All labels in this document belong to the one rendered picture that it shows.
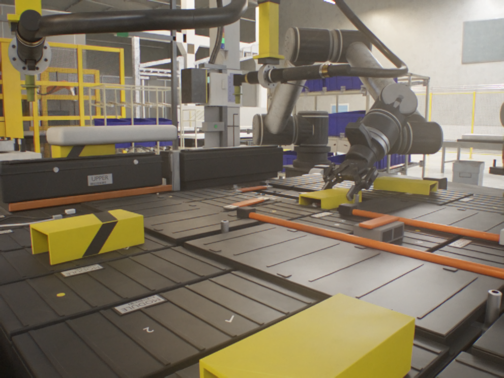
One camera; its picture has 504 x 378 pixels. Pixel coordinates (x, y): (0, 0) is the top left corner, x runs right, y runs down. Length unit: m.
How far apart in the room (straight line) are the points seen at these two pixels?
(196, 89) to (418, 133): 2.58
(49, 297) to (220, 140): 3.61
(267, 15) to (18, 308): 1.28
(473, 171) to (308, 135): 4.81
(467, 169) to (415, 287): 6.72
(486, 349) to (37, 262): 0.55
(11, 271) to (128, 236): 0.17
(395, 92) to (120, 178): 0.78
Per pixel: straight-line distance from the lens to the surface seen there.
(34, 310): 0.50
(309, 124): 2.67
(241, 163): 1.42
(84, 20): 0.65
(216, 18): 0.68
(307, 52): 1.93
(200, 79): 3.75
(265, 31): 1.56
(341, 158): 4.15
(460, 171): 7.23
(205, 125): 3.89
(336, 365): 0.28
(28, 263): 0.65
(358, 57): 1.87
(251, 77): 1.58
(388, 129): 1.16
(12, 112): 10.61
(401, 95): 1.24
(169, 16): 0.64
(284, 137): 2.64
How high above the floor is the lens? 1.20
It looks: 9 degrees down
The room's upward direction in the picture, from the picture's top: straight up
